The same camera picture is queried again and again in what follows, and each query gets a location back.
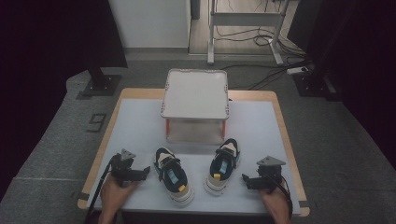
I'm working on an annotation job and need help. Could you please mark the white two-tier shoe rack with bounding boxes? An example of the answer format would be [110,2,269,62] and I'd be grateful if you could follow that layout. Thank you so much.
[160,68,231,147]

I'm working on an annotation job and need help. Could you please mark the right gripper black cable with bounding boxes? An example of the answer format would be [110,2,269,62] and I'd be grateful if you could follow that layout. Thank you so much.
[274,174,294,220]

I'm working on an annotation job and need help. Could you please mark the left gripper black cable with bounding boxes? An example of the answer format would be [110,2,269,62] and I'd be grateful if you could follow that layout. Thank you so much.
[83,154,118,224]

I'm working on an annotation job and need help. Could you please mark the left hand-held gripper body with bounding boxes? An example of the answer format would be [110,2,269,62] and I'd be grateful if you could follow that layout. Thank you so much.
[110,148,147,188]

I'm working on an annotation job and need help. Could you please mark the white power strip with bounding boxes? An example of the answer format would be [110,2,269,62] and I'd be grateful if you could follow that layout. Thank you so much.
[286,65,310,76]

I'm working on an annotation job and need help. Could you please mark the white metal desk frame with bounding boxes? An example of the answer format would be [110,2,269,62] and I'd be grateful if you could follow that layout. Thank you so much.
[206,0,291,66]

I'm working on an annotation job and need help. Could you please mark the white cabinet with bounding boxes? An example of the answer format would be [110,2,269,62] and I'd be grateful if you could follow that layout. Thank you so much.
[107,0,191,49]

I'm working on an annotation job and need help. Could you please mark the white table mat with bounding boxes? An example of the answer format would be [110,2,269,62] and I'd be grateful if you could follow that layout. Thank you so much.
[87,98,303,217]

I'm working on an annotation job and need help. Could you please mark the person's left hand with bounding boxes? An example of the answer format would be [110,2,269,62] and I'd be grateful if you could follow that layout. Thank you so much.
[100,175,140,217]

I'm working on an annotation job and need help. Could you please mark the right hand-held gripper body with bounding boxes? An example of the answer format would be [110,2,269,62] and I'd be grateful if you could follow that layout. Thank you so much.
[256,155,288,190]

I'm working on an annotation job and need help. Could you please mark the navy and beige sneaker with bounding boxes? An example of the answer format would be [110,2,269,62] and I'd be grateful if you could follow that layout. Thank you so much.
[153,147,196,207]
[203,138,242,197]

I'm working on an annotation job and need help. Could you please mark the black floor cables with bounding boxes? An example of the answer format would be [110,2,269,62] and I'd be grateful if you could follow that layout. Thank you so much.
[214,0,314,91]

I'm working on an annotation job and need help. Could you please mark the person's right hand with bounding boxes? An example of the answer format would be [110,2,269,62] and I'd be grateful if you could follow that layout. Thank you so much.
[259,181,291,217]

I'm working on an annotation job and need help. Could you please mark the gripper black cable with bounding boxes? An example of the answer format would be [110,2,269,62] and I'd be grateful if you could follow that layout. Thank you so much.
[83,154,118,224]
[274,174,294,220]

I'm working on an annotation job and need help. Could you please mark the black floor socket plate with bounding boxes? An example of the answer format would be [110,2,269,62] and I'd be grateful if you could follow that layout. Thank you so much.
[86,113,107,133]

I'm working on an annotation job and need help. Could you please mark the wooden table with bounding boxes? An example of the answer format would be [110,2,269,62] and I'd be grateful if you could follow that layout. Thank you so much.
[77,87,311,217]

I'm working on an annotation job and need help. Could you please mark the black stand with base plate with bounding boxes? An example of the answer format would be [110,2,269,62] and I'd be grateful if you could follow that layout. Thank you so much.
[291,59,343,103]
[81,60,123,97]

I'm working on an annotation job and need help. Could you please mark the dark curtain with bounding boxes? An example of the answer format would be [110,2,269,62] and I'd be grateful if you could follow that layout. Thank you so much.
[0,0,129,200]
[288,0,396,171]

